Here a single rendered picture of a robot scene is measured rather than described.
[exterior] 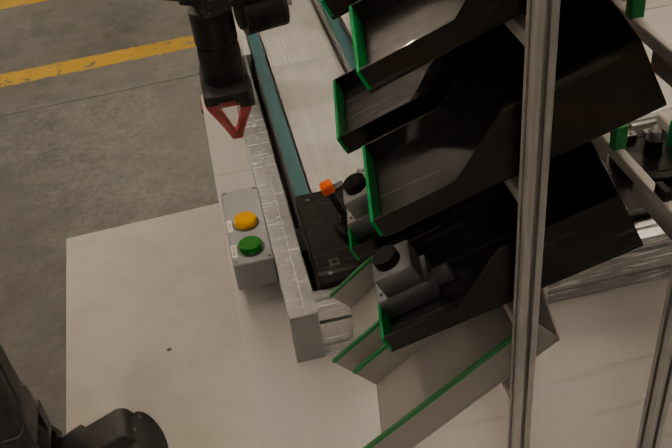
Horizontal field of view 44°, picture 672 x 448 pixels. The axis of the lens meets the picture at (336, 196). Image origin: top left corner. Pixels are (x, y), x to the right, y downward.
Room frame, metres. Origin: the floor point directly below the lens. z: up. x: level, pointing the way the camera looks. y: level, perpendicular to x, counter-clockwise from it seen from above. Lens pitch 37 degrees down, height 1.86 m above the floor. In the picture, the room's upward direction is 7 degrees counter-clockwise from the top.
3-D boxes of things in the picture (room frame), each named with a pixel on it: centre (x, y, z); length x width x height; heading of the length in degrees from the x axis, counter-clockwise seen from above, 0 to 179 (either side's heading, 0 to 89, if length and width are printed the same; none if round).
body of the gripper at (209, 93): (1.02, 0.13, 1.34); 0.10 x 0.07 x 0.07; 7
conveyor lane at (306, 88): (1.39, -0.04, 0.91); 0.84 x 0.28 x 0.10; 8
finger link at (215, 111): (1.03, 0.13, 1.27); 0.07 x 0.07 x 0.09; 7
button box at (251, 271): (1.15, 0.16, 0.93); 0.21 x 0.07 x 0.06; 8
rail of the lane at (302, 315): (1.34, 0.13, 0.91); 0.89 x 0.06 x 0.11; 8
